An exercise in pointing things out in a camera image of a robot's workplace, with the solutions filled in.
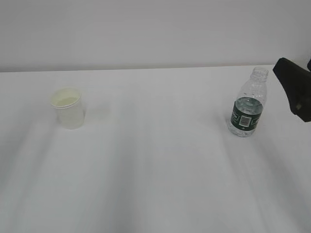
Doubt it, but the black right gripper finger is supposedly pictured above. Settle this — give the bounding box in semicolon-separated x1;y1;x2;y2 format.
273;58;311;122

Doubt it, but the clear green-label water bottle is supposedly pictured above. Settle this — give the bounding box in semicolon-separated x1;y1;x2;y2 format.
228;67;269;137

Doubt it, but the white paper cup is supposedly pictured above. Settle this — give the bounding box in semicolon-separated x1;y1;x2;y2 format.
51;88;85;130

